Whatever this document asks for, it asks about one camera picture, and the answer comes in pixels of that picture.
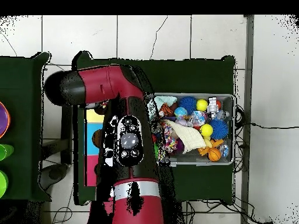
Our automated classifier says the green round plastic object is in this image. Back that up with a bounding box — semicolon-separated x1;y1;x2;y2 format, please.
0;170;9;199

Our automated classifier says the blue globe ball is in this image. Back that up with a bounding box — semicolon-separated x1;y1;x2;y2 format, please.
174;106;188;120

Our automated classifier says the mint green cloth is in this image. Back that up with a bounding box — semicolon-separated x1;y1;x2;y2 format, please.
154;96;178;110

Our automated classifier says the green plastic cup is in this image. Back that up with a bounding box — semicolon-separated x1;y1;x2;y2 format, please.
0;143;15;162

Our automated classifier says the orange toy basketball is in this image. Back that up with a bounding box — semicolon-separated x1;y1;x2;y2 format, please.
207;148;222;162

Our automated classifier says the long black floor cable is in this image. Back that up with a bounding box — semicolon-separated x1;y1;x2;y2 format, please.
242;122;299;130

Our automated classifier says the dark green side table cloth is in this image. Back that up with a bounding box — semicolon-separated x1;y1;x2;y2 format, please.
0;52;51;202

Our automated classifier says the blue spiky rubber ball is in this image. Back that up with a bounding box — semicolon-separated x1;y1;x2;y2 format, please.
178;96;197;116
208;118;229;140

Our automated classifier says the wooden box with three holes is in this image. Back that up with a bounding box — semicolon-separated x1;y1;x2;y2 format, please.
84;108;106;187

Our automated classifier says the white toy robot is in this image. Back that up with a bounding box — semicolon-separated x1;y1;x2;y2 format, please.
206;96;221;120

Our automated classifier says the cream ribbed cloth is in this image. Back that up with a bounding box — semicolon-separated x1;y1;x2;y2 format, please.
166;119;207;153

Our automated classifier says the yellow foam ball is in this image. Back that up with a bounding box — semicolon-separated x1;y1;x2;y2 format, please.
199;123;214;138
196;99;209;112

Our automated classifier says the grey rounded object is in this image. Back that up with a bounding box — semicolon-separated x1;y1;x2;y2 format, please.
38;163;69;190

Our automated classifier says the clear mesh bin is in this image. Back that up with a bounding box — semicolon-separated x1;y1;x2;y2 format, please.
152;92;235;166

